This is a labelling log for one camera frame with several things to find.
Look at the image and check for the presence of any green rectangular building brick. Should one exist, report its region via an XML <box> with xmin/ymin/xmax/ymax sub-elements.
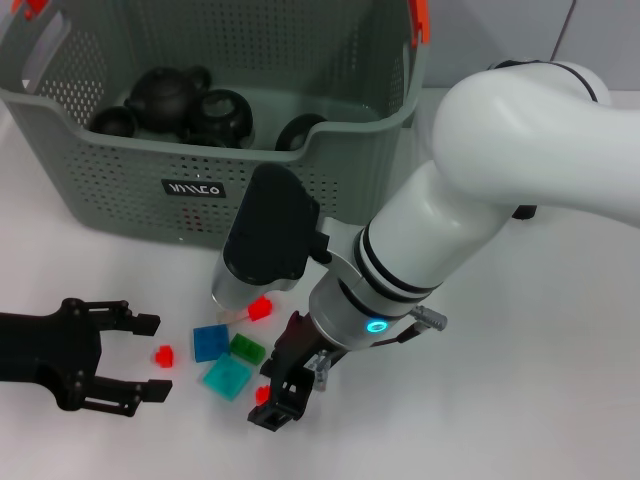
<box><xmin>228</xmin><ymin>333</ymin><xmax>266</xmax><ymax>367</ymax></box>

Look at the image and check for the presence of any small black clay teacup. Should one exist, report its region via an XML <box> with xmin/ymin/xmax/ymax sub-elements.
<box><xmin>89</xmin><ymin>104</ymin><xmax>137</xmax><ymax>136</ymax></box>

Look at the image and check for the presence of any large bright red brick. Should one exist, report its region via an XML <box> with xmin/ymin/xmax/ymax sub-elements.
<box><xmin>248</xmin><ymin>295</ymin><xmax>275</xmax><ymax>321</ymax></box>

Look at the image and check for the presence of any glass teacup with black holder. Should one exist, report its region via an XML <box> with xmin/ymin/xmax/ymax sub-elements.
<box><xmin>182</xmin><ymin>129</ymin><xmax>244</xmax><ymax>150</ymax></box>
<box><xmin>189</xmin><ymin>89</ymin><xmax>255</xmax><ymax>144</ymax></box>
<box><xmin>273</xmin><ymin>113</ymin><xmax>329</xmax><ymax>151</ymax></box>

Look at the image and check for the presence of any grey-green perforated storage bin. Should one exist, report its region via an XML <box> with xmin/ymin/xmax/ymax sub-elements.
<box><xmin>0</xmin><ymin>0</ymin><xmax>431</xmax><ymax>254</ymax></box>

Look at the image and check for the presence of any blue building brick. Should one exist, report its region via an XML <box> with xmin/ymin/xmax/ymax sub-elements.
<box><xmin>193</xmin><ymin>323</ymin><xmax>230</xmax><ymax>362</ymax></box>

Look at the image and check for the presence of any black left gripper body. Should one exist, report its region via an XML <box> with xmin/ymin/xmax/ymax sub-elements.
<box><xmin>0</xmin><ymin>297</ymin><xmax>104</xmax><ymax>411</ymax></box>

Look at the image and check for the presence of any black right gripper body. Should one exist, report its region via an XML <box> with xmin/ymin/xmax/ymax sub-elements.
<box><xmin>259</xmin><ymin>310</ymin><xmax>351</xmax><ymax>389</ymax></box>

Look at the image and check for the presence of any black clay teapot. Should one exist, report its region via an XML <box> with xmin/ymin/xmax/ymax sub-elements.
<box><xmin>123</xmin><ymin>66</ymin><xmax>214</xmax><ymax>134</ymax></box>

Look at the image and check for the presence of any right gripper metal plug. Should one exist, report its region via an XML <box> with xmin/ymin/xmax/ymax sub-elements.
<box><xmin>312</xmin><ymin>349</ymin><xmax>334</xmax><ymax>391</ymax></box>

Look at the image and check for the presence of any teal square flat plate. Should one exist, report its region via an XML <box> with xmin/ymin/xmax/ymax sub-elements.
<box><xmin>202</xmin><ymin>352</ymin><xmax>251</xmax><ymax>401</ymax></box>

